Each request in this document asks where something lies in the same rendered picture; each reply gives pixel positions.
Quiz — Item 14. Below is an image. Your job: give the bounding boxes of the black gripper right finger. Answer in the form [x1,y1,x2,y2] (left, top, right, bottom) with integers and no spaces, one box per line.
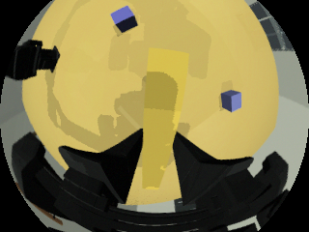
[173,132,254,208]

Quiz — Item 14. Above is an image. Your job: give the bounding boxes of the yellow bar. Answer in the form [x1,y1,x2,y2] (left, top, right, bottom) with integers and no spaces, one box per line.
[142,47,189,189]

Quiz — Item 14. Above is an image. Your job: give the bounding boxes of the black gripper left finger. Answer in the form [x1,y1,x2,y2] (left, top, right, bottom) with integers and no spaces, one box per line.
[58,129,143,205]

